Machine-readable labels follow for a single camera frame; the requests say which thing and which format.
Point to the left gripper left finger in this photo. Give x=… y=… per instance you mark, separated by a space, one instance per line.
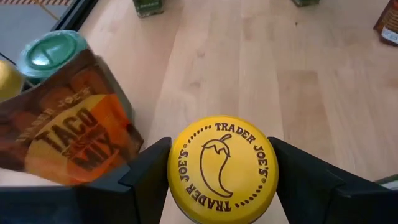
x=124 y=202

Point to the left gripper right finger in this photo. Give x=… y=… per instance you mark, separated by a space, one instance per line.
x=326 y=202

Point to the taco seasoning mix packet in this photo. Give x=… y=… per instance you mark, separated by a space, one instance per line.
x=387 y=25
x=71 y=133

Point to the yellow-lid spice jar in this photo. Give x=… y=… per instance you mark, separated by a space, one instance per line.
x=222 y=168
x=9 y=81

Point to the black mat orange stripes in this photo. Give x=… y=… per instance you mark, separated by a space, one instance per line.
x=31 y=2

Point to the black aluminium table frame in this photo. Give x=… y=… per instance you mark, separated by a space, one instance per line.
x=74 y=15

